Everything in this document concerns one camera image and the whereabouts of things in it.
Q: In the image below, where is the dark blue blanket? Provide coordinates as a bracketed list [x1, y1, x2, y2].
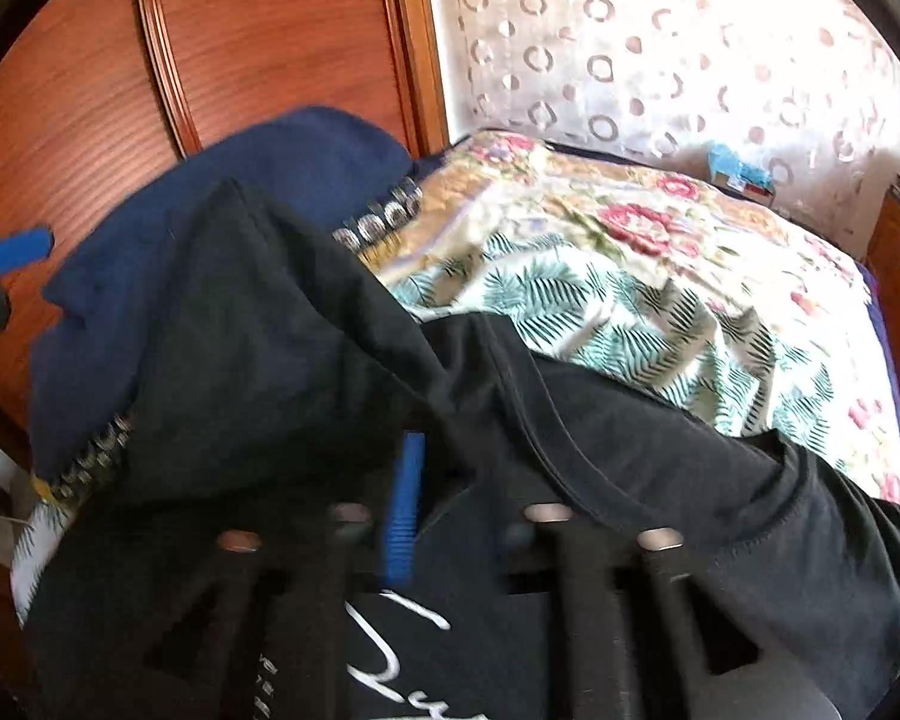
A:
[28, 106, 421, 503]

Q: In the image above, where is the black t-shirt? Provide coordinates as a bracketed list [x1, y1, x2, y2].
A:
[15, 178, 900, 720]

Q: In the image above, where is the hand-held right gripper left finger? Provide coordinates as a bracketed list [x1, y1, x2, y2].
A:
[144, 431, 430, 720]

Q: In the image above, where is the wooden headboard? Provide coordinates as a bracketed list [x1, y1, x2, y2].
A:
[0, 0, 451, 616]

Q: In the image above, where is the blue tissue pack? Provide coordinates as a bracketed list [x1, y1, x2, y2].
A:
[706, 141, 778, 203]

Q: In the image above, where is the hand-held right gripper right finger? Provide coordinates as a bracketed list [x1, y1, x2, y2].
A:
[495, 502, 822, 720]

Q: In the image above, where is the circle patterned curtain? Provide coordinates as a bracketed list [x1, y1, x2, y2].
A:
[420, 0, 900, 256]

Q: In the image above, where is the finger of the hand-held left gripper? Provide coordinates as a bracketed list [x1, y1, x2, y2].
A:
[0, 223, 53, 280]

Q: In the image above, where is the floral printed blanket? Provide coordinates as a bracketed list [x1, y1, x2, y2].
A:
[11, 129, 900, 627]

